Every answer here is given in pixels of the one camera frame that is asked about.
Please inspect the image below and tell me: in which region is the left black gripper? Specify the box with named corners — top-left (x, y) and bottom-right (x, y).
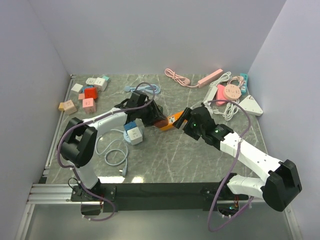
top-left (137, 99), bottom-right (166, 128)

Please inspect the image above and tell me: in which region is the orange power strip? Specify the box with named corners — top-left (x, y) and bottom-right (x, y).
top-left (160, 111), bottom-right (183, 132)

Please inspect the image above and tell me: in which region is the pink round power strip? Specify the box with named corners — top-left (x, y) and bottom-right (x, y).
top-left (223, 76), bottom-right (245, 101)

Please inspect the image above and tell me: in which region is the pink cube socket adapter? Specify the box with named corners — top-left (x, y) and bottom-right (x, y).
top-left (82, 98), bottom-right (96, 114)

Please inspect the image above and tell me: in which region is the red cube socket adapter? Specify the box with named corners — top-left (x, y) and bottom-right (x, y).
top-left (83, 87), bottom-right (99, 100)

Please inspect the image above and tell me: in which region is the brown cube socket adapter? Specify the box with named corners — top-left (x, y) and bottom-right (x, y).
top-left (153, 118), bottom-right (168, 129)

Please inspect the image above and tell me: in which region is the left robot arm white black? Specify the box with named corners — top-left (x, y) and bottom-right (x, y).
top-left (56, 90), bottom-right (168, 201)

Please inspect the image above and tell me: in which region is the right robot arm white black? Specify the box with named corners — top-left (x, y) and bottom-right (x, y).
top-left (173, 105), bottom-right (302, 212)

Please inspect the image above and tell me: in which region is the blue cube socket adapter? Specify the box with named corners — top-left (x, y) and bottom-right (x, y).
top-left (123, 121), bottom-right (137, 132)

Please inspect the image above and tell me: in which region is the white cube socket adapter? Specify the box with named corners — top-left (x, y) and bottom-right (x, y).
top-left (126, 126), bottom-right (143, 146)

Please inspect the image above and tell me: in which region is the light blue long power strip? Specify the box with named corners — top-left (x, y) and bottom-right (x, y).
top-left (124, 84), bottom-right (161, 95)

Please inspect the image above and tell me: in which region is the pink triangular power strip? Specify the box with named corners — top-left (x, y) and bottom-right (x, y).
top-left (215, 84), bottom-right (232, 107)

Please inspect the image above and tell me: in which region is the pink long power strip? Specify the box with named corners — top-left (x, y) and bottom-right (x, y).
top-left (164, 68), bottom-right (224, 88)

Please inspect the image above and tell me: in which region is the light blue round power strip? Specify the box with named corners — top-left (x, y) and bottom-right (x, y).
top-left (94, 124), bottom-right (145, 177)

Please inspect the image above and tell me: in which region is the teal power strip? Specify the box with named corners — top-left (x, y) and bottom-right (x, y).
top-left (240, 73), bottom-right (248, 94)

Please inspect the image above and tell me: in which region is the white triangular power strip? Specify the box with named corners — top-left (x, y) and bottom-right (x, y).
top-left (239, 95), bottom-right (264, 117)

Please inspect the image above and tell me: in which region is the white teal cube adapter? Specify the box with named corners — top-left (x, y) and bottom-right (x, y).
top-left (93, 75), bottom-right (110, 92)

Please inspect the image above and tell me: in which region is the white double adapter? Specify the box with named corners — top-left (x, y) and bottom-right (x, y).
top-left (85, 77), bottom-right (97, 86)

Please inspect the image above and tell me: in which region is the small white flat adapter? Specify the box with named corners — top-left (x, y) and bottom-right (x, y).
top-left (71, 83), bottom-right (83, 94)

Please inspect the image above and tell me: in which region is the beige pink cube adapter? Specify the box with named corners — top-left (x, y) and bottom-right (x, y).
top-left (63, 100), bottom-right (77, 115)

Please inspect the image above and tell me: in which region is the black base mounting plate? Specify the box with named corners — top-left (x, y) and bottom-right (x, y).
top-left (69, 182), bottom-right (251, 213)

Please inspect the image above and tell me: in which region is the yellow cube adapter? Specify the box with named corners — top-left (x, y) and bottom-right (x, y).
top-left (58, 102), bottom-right (65, 112)

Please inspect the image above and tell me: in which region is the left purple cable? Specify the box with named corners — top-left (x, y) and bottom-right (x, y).
top-left (56, 82), bottom-right (152, 222)

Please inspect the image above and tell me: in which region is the aluminium rail frame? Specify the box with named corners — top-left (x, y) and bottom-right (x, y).
top-left (15, 175), bottom-right (302, 240)

